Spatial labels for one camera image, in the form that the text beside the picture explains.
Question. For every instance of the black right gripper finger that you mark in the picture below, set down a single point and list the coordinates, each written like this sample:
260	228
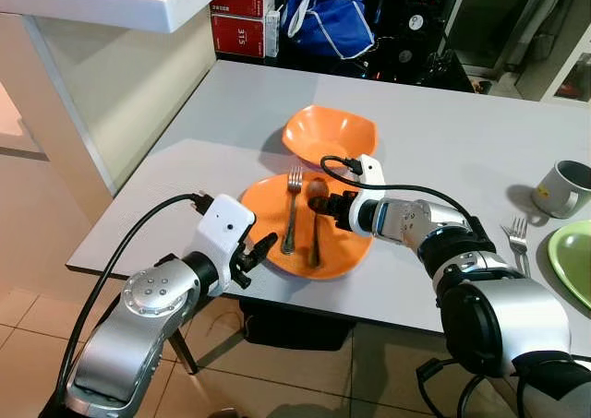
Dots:
322	208

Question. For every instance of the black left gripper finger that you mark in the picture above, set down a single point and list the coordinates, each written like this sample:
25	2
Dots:
260	252

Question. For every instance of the metal spoon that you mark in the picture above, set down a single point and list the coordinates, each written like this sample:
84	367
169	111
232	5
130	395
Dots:
316	189

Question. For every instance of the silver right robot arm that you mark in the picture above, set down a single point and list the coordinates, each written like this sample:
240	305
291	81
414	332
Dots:
517	321

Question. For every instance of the orange plate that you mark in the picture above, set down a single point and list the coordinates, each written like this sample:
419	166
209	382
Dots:
343	252

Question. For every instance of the silver metal fork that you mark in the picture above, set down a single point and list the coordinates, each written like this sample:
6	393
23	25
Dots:
517	233
295	180

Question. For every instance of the orange bowl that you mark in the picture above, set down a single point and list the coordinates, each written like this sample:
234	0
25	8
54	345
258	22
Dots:
323	132

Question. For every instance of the black box under table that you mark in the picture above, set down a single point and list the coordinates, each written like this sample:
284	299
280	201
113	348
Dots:
295	326

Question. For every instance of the black metal table leg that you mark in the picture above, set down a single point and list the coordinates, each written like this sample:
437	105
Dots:
183	353

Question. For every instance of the blue bag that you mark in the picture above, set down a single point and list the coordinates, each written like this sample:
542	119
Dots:
328	21

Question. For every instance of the black computer equipment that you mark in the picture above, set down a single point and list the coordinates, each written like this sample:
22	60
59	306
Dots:
416	40

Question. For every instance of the green plate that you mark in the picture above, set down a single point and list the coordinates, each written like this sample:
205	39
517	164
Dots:
572	261

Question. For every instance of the grey mug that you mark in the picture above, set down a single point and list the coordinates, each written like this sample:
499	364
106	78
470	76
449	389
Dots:
559	197

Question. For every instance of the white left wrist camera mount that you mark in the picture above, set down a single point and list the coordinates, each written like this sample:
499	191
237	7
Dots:
224	222

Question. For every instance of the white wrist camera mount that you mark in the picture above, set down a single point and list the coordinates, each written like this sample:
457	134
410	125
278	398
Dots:
371	173
224	222

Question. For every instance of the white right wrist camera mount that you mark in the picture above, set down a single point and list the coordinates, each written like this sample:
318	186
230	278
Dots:
371	173

